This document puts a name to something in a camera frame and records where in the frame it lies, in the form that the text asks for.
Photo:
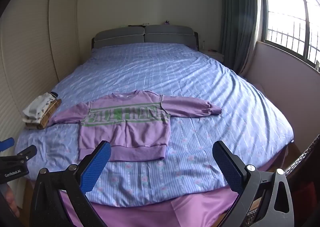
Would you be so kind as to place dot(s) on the purple bed sheet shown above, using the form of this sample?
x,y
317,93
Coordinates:
x,y
150,217

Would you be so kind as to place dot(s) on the bed with blue floral sheet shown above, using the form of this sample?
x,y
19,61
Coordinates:
x,y
175,74

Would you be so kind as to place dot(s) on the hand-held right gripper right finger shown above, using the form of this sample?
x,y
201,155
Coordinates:
x,y
228,167

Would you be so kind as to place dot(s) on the folded dark blue cloth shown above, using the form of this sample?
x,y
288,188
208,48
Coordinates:
x,y
55,95

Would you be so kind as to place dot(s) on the barred window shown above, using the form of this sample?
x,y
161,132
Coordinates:
x,y
287,17

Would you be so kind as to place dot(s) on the dark flat item on headboard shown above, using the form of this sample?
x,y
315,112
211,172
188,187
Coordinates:
x,y
136,25

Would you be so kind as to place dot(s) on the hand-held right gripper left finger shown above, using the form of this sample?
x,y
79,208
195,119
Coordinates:
x,y
96,167

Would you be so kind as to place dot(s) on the cream louvred wardrobe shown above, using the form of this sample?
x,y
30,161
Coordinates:
x,y
30,42

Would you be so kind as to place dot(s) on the grey padded headboard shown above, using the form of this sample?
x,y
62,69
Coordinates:
x,y
165,33

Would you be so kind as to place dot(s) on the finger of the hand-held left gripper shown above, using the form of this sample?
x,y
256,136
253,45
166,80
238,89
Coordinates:
x,y
26,153
6,145

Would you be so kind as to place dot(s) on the person's left hand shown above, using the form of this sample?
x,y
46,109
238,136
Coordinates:
x,y
12,200

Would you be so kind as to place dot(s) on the dark wicker chair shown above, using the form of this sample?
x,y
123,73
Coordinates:
x,y
305,152

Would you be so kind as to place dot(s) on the small purple toy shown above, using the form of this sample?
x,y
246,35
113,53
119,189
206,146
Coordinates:
x,y
167,22

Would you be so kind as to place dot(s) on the purple sweatshirt with green print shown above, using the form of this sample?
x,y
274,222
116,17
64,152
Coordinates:
x,y
125,137

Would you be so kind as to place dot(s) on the white nightstand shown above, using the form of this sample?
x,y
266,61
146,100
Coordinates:
x,y
215,55

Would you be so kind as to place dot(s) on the folded cream patterned cloth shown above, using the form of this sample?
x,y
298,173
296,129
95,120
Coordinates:
x,y
37,115

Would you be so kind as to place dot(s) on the green curtain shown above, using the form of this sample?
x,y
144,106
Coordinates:
x,y
237,17

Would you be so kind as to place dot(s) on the folded brown striped cloth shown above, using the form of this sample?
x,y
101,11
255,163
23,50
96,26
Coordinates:
x,y
48,114

